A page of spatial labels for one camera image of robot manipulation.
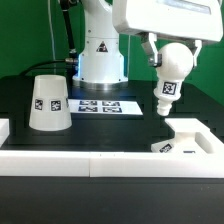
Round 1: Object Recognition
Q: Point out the white left fence bar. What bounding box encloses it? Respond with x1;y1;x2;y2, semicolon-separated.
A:
0;119;10;147

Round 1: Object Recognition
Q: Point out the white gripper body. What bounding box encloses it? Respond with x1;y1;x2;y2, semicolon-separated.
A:
112;0;223;42

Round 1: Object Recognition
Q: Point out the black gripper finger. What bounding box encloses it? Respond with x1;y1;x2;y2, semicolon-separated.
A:
141;33;162;67
191;40;202;67

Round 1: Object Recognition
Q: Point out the black cable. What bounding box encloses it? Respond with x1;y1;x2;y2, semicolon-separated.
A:
19;0;80;77

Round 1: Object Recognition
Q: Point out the white lamp shade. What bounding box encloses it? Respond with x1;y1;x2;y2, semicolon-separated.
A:
29;75;72;131

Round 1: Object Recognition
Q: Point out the white thin cable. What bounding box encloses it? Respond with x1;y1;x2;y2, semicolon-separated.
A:
47;0;57;61

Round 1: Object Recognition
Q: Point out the white front fence bar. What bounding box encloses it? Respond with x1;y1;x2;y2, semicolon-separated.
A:
0;150;224;178

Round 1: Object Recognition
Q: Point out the white lamp base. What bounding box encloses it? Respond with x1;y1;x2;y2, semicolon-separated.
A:
151;118;214;154

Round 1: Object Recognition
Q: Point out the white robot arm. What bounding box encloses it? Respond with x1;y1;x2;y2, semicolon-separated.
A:
73;0;223;89

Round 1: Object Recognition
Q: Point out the white lamp bulb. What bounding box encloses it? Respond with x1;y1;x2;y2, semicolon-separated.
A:
154;43;193;116

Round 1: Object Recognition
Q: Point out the white marker sheet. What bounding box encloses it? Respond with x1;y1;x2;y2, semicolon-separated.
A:
68;99;142;115

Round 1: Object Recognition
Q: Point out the white right fence bar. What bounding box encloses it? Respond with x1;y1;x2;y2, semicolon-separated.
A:
194;126;224;154

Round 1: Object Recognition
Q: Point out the white fence bar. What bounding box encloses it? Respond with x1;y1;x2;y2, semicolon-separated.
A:
0;150;224;178
0;119;10;147
194;126;224;154

